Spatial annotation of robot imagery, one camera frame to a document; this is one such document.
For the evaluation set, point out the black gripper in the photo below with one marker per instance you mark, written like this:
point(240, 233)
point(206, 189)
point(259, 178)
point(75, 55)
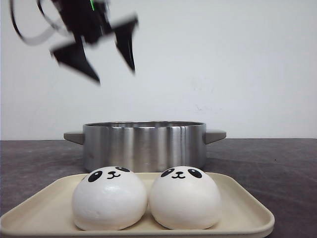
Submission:
point(87, 19)

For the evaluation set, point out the panda bun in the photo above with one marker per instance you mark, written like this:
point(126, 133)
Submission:
point(185, 197)
point(109, 198)

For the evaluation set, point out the stainless steel pot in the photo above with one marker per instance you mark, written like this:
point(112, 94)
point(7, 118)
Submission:
point(144, 146)

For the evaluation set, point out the beige plastic tray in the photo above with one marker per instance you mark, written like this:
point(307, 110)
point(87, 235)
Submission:
point(47, 214)

